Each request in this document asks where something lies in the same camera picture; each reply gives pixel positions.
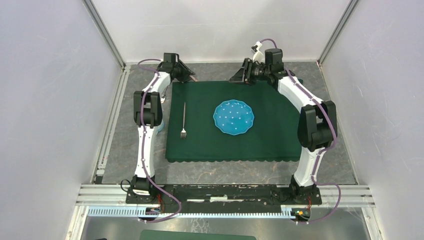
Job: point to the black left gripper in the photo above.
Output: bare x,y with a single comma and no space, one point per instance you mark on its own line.
187,72

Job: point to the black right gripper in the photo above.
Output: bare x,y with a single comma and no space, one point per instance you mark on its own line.
247,74

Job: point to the blue polka dot plate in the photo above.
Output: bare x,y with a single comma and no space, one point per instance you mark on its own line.
233,117

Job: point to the silver fork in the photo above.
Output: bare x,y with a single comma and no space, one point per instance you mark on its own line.
183,133

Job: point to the dark green cloth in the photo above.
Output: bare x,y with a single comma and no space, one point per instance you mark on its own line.
273,136

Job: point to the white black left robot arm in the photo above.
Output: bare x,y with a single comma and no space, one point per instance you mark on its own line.
148,116

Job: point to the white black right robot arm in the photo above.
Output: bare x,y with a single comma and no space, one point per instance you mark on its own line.
317,124

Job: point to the white blue mug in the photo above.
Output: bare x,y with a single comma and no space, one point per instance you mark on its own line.
161,126

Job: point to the green mat at bottom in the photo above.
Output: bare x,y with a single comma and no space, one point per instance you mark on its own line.
175,235

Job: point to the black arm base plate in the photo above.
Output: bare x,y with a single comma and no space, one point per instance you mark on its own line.
225,199

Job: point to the aluminium frame rails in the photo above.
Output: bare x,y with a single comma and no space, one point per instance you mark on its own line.
356,217

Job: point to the blue slotted cable duct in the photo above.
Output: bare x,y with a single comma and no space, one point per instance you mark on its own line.
146,212

